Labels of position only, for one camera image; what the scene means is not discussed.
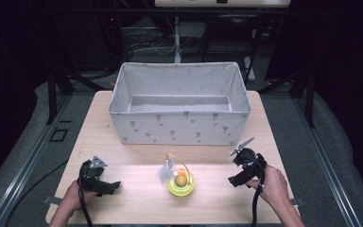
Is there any aluminium floor rail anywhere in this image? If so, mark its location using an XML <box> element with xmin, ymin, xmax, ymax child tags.
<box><xmin>0</xmin><ymin>94</ymin><xmax>74</xmax><ymax>227</ymax></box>
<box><xmin>292</xmin><ymin>94</ymin><xmax>363</xmax><ymax>227</ymax></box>

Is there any white fabric storage box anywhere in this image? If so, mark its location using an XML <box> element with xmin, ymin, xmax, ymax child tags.
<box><xmin>108</xmin><ymin>61</ymin><xmax>252</xmax><ymax>147</ymax></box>

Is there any black tape square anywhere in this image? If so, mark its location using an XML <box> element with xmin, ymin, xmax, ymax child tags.
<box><xmin>48</xmin><ymin>127</ymin><xmax>70</xmax><ymax>144</ymax></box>

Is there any person's right hand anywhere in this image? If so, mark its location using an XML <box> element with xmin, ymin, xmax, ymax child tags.
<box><xmin>245</xmin><ymin>165</ymin><xmax>289</xmax><ymax>206</ymax></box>

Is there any yellow feather cat toy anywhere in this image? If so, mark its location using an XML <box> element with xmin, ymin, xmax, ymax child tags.
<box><xmin>158</xmin><ymin>152</ymin><xmax>196</xmax><ymax>198</ymax></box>

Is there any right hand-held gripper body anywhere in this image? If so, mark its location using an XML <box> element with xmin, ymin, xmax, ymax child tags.
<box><xmin>229</xmin><ymin>136</ymin><xmax>268</xmax><ymax>183</ymax></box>

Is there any grey tape strip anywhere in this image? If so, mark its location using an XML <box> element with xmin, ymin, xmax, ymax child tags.
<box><xmin>290</xmin><ymin>197</ymin><xmax>307</xmax><ymax>208</ymax></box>
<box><xmin>42</xmin><ymin>195</ymin><xmax>61</xmax><ymax>206</ymax></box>

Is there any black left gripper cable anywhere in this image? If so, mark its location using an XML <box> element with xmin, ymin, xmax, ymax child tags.
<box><xmin>77</xmin><ymin>176</ymin><xmax>95</xmax><ymax>227</ymax></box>

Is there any white stand post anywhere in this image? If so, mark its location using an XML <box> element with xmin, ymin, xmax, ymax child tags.
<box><xmin>173</xmin><ymin>15</ymin><xmax>182</xmax><ymax>64</ymax></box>

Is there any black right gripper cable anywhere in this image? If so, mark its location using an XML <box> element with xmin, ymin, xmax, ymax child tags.
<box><xmin>251</xmin><ymin>159</ymin><xmax>267</xmax><ymax>227</ymax></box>

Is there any black office chair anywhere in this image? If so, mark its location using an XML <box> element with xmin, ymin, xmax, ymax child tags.
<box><xmin>199</xmin><ymin>12</ymin><xmax>261</xmax><ymax>83</ymax></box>

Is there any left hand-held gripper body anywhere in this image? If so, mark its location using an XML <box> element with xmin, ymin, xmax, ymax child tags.
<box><xmin>78</xmin><ymin>155</ymin><xmax>114</xmax><ymax>197</ymax></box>

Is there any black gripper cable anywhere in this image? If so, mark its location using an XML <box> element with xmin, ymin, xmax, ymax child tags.
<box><xmin>251</xmin><ymin>159</ymin><xmax>267</xmax><ymax>227</ymax></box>
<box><xmin>77</xmin><ymin>176</ymin><xmax>95</xmax><ymax>227</ymax></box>

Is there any black floor cable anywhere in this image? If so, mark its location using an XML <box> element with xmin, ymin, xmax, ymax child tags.
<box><xmin>3</xmin><ymin>160</ymin><xmax>70</xmax><ymax>227</ymax></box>

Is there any black metal stand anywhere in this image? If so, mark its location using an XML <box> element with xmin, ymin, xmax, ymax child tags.
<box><xmin>44</xmin><ymin>67</ymin><xmax>76</xmax><ymax>126</ymax></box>
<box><xmin>258</xmin><ymin>67</ymin><xmax>317</xmax><ymax>129</ymax></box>

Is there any person's left hand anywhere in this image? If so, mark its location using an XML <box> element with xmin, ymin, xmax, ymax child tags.
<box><xmin>63</xmin><ymin>180</ymin><xmax>97</xmax><ymax>213</ymax></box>

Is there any tangle of floor cables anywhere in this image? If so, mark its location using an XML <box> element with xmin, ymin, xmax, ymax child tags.
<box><xmin>126</xmin><ymin>31</ymin><xmax>191</xmax><ymax>58</ymax></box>

